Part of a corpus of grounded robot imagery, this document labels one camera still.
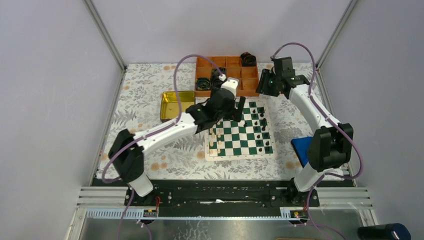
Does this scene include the floral table cloth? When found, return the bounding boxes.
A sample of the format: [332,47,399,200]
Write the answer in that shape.
[95,63,313,180]

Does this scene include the orange wooden compartment tray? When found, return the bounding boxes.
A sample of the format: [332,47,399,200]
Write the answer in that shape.
[194,56,260,97]

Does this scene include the green white chess board mat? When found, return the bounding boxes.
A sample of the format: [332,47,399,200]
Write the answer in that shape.
[204,97,278,161]

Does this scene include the blue cloth pouch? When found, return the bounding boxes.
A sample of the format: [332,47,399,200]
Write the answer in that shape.
[290,136,313,168]

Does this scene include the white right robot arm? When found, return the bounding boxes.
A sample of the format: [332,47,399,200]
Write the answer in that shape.
[256,56,353,206]

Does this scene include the white chess pieces row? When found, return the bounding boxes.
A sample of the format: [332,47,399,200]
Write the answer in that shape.
[208,128,224,157]

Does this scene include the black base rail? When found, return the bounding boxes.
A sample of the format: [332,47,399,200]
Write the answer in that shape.
[124,180,320,218]

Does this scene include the black tape roll behind tray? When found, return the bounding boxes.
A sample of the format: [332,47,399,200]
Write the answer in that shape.
[240,52,257,67]

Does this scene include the gold metal tin box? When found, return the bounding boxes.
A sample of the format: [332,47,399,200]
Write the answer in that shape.
[159,90,196,123]

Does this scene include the black tape roll in tray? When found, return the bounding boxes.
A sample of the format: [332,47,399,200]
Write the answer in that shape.
[210,76,225,90]
[212,67,227,77]
[195,77,212,91]

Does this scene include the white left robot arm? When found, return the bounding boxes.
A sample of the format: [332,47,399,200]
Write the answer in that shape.
[108,77,243,206]

